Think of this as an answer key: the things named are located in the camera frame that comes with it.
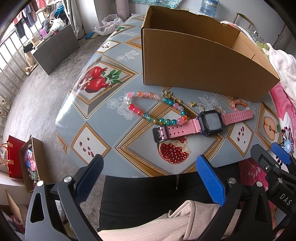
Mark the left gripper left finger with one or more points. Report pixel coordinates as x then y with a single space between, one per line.
43 220

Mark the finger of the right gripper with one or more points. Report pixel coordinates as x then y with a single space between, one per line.
281 153
268 163

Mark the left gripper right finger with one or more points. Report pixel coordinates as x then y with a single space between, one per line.
243 213

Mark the pink strap smart watch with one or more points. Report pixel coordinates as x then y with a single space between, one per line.
208 123

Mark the silver rhinestone earring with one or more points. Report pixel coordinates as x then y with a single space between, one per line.
202 108

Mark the gold bow charm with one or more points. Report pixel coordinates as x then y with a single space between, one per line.
192 104

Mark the gold clover earring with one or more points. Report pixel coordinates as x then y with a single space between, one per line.
168 94

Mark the beige sleeve forearm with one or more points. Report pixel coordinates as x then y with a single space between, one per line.
186 223

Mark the pink floral bedding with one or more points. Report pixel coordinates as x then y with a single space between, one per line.
249 170

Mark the small open cardboard box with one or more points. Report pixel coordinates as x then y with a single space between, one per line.
33 165

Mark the red gift bag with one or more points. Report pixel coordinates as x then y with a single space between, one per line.
12 161

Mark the white pink blanket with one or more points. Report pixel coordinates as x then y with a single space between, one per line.
284 65

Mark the brown cardboard box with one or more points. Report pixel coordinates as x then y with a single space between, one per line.
182 49

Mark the blue water jug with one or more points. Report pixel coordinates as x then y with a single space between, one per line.
208 8

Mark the grey cabinet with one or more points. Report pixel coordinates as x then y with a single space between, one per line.
53 51

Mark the white plastic bag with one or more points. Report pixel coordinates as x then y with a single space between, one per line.
109 24

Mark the hanging clothes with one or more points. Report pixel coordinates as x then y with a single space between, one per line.
28 16

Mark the floral blue wall cloth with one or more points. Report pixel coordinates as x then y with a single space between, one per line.
172 4

